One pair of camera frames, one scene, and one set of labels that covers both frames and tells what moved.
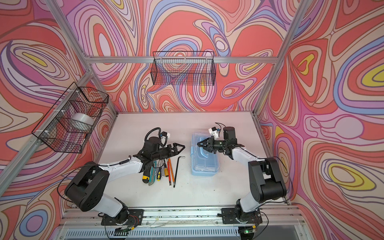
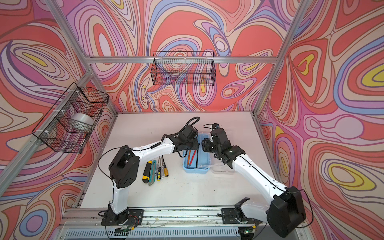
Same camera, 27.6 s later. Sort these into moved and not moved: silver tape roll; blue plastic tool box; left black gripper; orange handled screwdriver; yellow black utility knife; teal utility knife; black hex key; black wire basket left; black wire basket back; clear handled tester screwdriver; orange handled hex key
Moved: orange handled hex key; black hex key; left black gripper; blue plastic tool box
Not moved: silver tape roll; clear handled tester screwdriver; teal utility knife; black wire basket back; yellow black utility knife; orange handled screwdriver; black wire basket left
